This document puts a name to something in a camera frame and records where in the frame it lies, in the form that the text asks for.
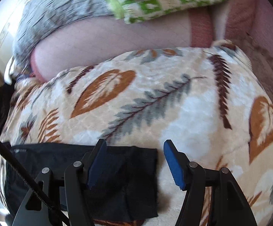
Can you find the black pants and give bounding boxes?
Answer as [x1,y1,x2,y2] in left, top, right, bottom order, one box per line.
[10,143,158,225]

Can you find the leaf pattern fleece blanket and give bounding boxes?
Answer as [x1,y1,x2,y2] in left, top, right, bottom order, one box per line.
[0,40,273,225]

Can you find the pink quilted bed sheet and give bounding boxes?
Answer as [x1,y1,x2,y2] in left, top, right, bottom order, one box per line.
[30,0,273,82]

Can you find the grey quilted pillow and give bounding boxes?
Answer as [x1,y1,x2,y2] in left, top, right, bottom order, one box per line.
[12,0,111,75]

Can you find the black cable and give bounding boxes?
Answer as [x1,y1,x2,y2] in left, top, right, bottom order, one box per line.
[0,128,70,226]

